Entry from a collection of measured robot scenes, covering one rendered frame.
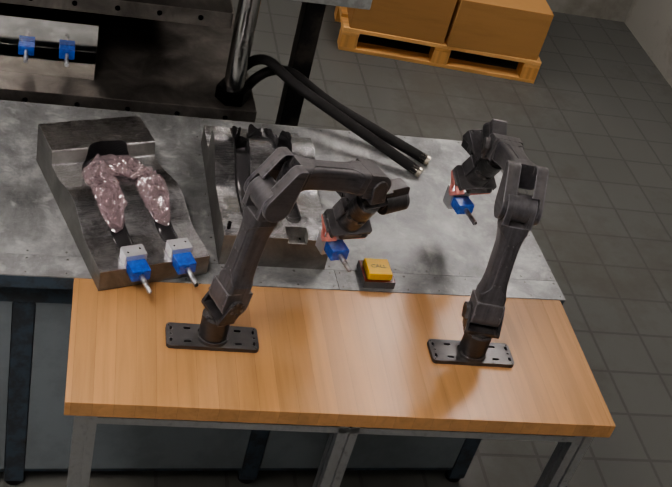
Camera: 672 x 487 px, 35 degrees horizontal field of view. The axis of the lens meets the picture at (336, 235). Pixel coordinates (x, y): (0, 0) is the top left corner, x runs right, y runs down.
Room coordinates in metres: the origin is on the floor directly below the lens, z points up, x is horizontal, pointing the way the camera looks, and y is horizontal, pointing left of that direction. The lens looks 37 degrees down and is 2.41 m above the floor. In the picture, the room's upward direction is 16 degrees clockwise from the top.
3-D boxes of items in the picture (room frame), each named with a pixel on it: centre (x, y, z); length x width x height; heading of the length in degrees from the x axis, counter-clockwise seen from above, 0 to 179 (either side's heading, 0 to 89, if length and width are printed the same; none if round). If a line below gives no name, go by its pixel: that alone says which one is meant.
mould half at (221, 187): (2.20, 0.21, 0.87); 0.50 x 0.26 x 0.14; 20
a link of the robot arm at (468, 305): (1.87, -0.37, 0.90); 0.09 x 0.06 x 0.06; 99
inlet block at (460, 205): (2.25, -0.29, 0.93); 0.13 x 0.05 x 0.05; 29
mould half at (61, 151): (2.00, 0.52, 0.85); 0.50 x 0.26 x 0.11; 37
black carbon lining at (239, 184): (2.18, 0.22, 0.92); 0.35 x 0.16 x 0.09; 20
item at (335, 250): (1.92, -0.02, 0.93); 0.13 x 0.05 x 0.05; 33
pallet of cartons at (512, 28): (5.15, -0.18, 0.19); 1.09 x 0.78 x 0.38; 109
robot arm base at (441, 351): (1.86, -0.37, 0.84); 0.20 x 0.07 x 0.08; 108
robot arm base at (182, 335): (1.67, 0.20, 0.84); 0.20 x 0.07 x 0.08; 108
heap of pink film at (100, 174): (2.00, 0.51, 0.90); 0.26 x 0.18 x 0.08; 37
